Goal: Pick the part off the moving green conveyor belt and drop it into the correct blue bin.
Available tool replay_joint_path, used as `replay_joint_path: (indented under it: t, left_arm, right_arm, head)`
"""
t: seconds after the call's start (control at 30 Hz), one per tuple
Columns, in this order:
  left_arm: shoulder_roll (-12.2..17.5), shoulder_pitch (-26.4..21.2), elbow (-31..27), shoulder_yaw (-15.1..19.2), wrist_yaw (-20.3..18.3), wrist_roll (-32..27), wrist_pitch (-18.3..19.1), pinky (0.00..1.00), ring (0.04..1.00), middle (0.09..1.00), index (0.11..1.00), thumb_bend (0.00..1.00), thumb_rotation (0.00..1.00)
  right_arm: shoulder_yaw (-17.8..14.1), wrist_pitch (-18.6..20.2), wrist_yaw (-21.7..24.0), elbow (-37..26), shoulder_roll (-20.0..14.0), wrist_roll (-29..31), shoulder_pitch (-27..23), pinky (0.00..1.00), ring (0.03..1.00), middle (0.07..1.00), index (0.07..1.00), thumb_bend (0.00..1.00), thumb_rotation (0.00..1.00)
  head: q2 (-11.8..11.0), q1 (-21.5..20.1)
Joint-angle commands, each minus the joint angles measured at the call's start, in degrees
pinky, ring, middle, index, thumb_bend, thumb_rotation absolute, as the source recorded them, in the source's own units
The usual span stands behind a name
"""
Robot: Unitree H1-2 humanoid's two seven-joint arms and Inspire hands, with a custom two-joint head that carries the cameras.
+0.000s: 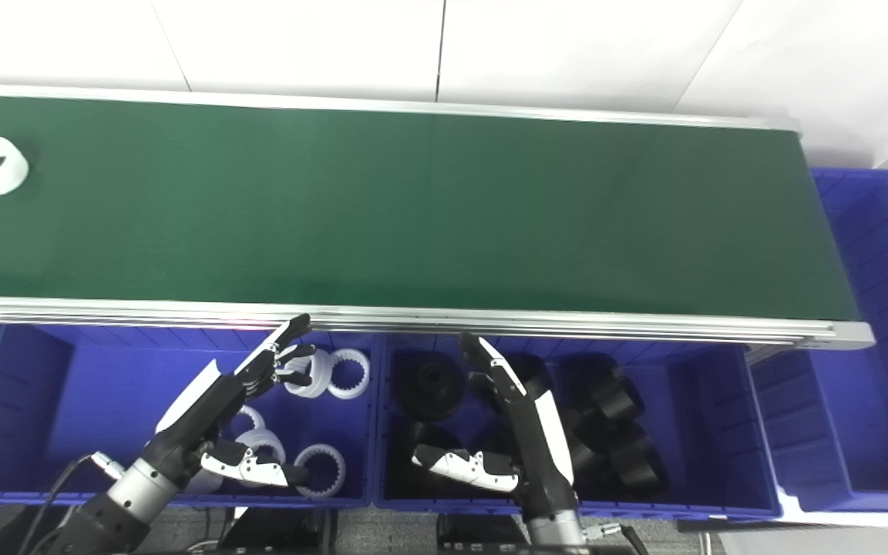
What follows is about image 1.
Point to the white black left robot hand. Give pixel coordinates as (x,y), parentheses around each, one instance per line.
(201,408)

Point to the blue bin with black parts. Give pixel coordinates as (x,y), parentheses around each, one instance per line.
(694,432)

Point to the green conveyor belt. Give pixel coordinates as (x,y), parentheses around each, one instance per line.
(444,216)

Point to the empty blue plastic bin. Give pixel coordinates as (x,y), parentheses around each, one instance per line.
(876,308)

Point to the black equipment box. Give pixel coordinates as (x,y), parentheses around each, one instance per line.
(482,536)
(274,533)

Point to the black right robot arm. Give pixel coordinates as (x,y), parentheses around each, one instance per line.
(556,532)

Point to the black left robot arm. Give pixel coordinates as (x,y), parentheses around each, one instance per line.
(109,516)

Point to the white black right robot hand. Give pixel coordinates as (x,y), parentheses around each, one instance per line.
(540,439)

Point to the blue bin with white rings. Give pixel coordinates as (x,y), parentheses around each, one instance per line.
(105,401)

